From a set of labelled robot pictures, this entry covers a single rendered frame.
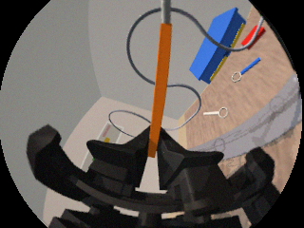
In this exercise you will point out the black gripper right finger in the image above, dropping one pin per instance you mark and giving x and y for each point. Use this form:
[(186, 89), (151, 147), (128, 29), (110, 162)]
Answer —
[(172, 158)]

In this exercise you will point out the orange handle with grey loop tip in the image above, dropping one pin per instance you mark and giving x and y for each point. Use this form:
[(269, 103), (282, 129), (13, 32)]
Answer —
[(161, 77)]

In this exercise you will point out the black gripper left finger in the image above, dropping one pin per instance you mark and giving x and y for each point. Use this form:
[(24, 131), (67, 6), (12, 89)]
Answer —
[(132, 155)]

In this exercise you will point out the red rectangular block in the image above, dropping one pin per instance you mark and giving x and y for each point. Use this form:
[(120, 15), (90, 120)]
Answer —
[(249, 36)]

